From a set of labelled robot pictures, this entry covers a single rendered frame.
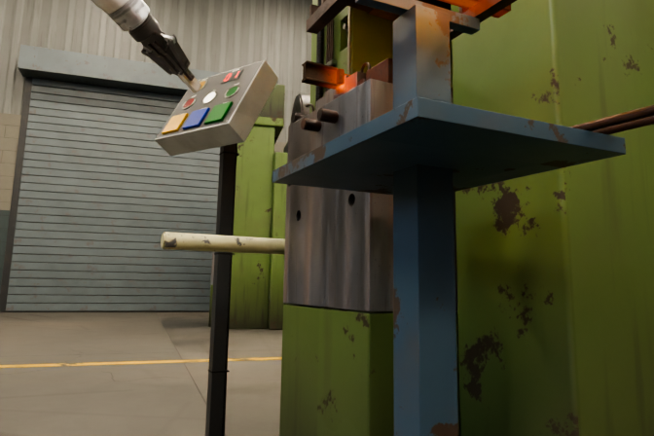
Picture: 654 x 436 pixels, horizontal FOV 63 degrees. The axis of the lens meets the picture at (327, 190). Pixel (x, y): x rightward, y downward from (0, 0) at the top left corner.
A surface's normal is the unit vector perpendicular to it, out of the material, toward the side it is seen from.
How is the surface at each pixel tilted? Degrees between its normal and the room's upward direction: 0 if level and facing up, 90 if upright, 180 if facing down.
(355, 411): 90
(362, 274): 90
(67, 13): 90
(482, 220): 90
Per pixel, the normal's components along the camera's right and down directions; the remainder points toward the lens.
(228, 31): 0.33, -0.15
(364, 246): -0.87, -0.10
